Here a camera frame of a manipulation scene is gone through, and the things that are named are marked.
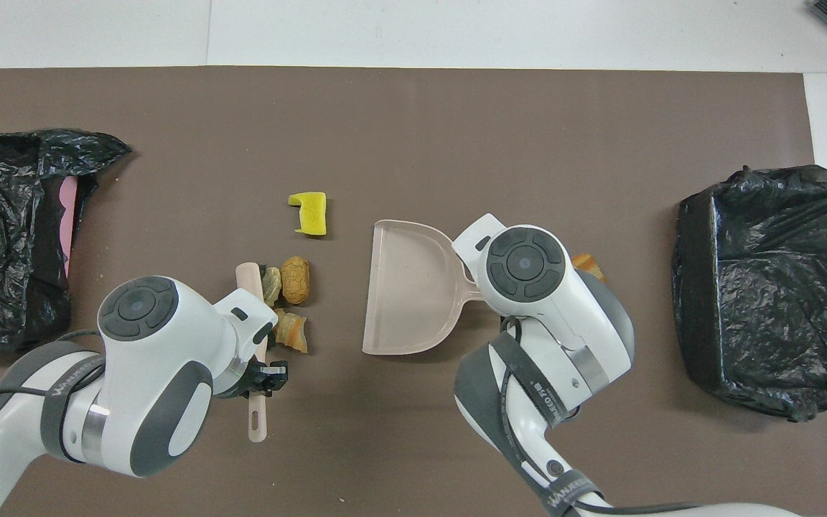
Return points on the brown bread roll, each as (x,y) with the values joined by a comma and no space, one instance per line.
(295,280)

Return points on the beige hand brush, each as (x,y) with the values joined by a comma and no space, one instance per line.
(258,420)

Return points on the croissant piece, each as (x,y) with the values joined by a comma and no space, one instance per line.
(587,263)
(291,332)

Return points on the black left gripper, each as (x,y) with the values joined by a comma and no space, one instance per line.
(248,380)

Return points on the beige plastic dustpan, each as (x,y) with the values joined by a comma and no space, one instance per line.
(406,287)

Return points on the brown table mat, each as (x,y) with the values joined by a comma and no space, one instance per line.
(600,129)

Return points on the pink plastic bin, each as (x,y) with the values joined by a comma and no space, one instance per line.
(67,222)

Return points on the yellow sponge piece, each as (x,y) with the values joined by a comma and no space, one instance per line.
(311,213)

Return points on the bin lined with black bag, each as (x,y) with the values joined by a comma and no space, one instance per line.
(779,287)

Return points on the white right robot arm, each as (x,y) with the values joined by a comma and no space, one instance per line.
(550,301)

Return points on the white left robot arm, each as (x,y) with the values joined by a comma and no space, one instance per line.
(155,359)

